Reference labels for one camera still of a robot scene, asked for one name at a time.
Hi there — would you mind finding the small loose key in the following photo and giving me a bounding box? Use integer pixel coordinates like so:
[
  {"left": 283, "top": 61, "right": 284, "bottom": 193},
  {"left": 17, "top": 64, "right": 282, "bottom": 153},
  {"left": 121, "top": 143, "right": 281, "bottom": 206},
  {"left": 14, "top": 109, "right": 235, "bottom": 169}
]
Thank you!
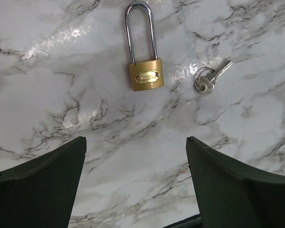
[{"left": 193, "top": 59, "right": 233, "bottom": 95}]

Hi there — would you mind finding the small brass padlock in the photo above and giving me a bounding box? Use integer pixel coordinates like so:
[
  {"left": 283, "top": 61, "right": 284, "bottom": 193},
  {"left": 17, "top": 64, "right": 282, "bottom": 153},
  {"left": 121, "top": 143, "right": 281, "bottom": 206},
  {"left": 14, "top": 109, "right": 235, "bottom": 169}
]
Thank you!
[{"left": 125, "top": 1, "right": 164, "bottom": 91}]

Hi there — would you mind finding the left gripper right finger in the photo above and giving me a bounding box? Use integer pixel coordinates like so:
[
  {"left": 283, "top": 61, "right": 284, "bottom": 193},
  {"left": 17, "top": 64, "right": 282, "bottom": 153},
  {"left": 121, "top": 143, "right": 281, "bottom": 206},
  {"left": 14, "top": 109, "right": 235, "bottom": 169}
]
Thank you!
[{"left": 186, "top": 136, "right": 285, "bottom": 228}]

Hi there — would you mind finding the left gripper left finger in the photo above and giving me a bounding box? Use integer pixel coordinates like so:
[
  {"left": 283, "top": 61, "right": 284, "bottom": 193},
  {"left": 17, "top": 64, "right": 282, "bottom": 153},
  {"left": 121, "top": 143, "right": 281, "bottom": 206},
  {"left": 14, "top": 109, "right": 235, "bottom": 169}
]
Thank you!
[{"left": 0, "top": 136, "right": 87, "bottom": 228}]

